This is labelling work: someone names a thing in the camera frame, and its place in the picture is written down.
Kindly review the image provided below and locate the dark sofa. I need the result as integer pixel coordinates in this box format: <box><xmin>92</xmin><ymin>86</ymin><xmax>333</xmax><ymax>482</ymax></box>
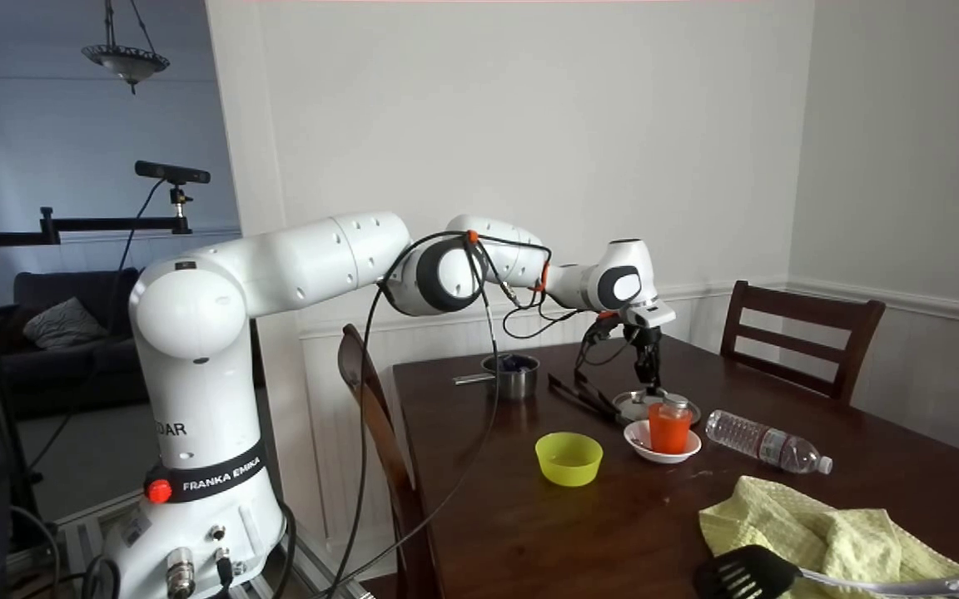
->
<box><xmin>0</xmin><ymin>267</ymin><xmax>152</xmax><ymax>418</ymax></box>

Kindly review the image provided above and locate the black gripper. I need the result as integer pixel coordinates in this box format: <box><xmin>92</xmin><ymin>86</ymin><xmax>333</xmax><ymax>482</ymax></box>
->
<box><xmin>615</xmin><ymin>308</ymin><xmax>670</xmax><ymax>399</ymax></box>

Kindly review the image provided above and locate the robot base platform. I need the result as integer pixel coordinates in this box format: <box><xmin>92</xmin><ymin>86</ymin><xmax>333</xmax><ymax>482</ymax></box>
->
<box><xmin>276</xmin><ymin>544</ymin><xmax>372</xmax><ymax>599</ymax></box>

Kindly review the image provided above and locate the small white saucer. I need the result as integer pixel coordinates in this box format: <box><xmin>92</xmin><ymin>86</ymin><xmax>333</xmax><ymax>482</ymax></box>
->
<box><xmin>619</xmin><ymin>414</ymin><xmax>706</xmax><ymax>464</ymax></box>

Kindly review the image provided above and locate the yellow-green plastic bowl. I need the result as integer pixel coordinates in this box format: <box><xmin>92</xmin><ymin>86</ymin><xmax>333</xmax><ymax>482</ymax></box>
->
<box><xmin>534</xmin><ymin>430</ymin><xmax>607</xmax><ymax>490</ymax></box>

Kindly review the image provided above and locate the black boom bar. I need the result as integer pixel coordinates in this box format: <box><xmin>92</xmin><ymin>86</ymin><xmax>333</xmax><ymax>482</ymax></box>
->
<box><xmin>0</xmin><ymin>180</ymin><xmax>196</xmax><ymax>249</ymax></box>

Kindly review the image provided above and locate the clear plastic water bottle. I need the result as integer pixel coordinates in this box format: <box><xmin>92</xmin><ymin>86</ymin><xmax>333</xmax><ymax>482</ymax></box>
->
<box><xmin>701</xmin><ymin>404</ymin><xmax>839</xmax><ymax>480</ymax></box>

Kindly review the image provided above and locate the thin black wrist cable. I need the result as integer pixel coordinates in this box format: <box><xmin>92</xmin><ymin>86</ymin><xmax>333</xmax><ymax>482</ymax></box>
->
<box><xmin>465</xmin><ymin>230</ymin><xmax>615</xmax><ymax>387</ymax></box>

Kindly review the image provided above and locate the grey pillow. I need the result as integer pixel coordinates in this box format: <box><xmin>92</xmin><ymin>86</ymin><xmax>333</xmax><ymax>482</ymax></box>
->
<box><xmin>20</xmin><ymin>291</ymin><xmax>114</xmax><ymax>352</ymax></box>

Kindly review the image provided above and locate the yellow-green cloth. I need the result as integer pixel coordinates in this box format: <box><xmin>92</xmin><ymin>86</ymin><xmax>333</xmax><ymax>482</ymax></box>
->
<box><xmin>697</xmin><ymin>471</ymin><xmax>959</xmax><ymax>599</ymax></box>

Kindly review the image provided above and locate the dark wooden slat-back chair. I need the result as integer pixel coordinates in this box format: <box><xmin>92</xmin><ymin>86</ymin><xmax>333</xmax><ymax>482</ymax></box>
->
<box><xmin>333</xmin><ymin>319</ymin><xmax>440</xmax><ymax>599</ymax></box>
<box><xmin>719</xmin><ymin>277</ymin><xmax>889</xmax><ymax>404</ymax></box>

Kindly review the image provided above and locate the small orange bottle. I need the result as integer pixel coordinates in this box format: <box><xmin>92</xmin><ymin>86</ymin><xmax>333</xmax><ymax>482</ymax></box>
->
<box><xmin>646</xmin><ymin>396</ymin><xmax>697</xmax><ymax>454</ymax></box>

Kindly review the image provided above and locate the black external camera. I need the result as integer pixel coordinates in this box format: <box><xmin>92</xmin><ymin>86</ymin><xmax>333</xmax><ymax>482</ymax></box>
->
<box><xmin>130</xmin><ymin>155</ymin><xmax>215</xmax><ymax>190</ymax></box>

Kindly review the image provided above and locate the black floor cable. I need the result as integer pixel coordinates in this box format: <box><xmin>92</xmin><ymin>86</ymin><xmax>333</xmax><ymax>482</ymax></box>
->
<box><xmin>8</xmin><ymin>501</ymin><xmax>124</xmax><ymax>599</ymax></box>

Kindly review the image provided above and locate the small steel pot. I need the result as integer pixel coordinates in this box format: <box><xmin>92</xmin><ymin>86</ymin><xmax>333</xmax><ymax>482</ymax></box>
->
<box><xmin>453</xmin><ymin>352</ymin><xmax>544</xmax><ymax>402</ymax></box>

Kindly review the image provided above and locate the hanging ceiling lamp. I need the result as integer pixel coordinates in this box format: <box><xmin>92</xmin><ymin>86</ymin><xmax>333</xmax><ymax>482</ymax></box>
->
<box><xmin>80</xmin><ymin>0</ymin><xmax>174</xmax><ymax>95</ymax></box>

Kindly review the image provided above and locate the long black robot cable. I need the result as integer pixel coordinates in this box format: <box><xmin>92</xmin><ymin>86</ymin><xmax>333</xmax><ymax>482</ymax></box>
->
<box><xmin>322</xmin><ymin>227</ymin><xmax>472</xmax><ymax>599</ymax></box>

